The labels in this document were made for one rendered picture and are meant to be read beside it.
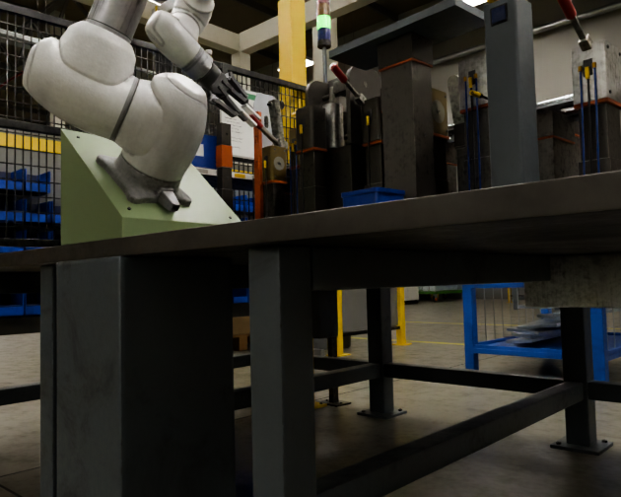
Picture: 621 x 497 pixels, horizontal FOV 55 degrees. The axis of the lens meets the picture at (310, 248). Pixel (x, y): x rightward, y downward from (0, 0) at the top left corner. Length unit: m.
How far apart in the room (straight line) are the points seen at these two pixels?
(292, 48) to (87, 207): 1.80
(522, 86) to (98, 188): 0.92
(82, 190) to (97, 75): 0.28
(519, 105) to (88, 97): 0.87
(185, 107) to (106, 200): 0.27
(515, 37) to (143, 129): 0.79
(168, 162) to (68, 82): 0.26
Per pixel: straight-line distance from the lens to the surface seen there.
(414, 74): 1.39
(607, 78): 1.35
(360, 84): 1.69
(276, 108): 2.05
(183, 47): 1.86
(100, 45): 1.37
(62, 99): 1.37
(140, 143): 1.38
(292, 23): 3.08
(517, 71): 1.24
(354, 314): 5.00
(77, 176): 1.50
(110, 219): 1.36
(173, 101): 1.35
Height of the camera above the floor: 0.60
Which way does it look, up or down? 3 degrees up
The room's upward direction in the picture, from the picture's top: 1 degrees counter-clockwise
